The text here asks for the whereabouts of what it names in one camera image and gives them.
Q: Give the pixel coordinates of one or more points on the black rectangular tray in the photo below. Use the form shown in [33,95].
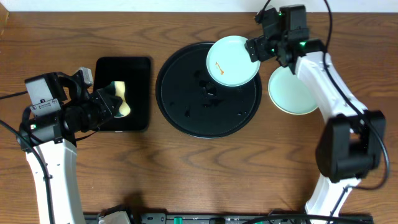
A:
[135,72]

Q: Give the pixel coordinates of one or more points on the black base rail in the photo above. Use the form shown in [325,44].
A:
[129,215]

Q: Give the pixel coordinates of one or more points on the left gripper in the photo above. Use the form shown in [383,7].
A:
[104,103]

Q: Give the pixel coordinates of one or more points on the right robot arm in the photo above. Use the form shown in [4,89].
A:
[351,144]

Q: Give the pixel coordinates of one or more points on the green plate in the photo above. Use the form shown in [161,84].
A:
[289,93]
[229,63]

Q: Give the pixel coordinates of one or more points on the yellow sponge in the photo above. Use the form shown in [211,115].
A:
[119,88]

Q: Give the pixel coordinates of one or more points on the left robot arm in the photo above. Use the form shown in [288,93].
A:
[51,153]

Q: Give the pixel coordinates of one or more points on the round black tray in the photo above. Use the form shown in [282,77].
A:
[195,104]

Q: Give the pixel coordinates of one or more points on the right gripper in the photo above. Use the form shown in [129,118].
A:
[255,46]

